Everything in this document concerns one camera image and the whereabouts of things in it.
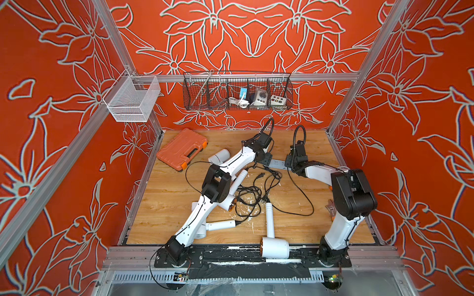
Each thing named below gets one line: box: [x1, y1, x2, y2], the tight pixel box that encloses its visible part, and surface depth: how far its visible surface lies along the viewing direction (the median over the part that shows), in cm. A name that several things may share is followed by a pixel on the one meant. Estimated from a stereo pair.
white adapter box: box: [253, 88, 268, 107], surface depth 93 cm
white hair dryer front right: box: [259, 202, 290, 259], surface depth 73 cm
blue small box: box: [239, 87, 248, 100], surface depth 85 cm
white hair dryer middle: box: [218, 168, 249, 211], surface depth 92 cm
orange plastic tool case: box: [156, 128, 208, 171], surface depth 107 cm
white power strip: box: [268, 159, 292, 171], surface depth 102 cm
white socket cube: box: [270, 94, 287, 106], surface depth 96 cm
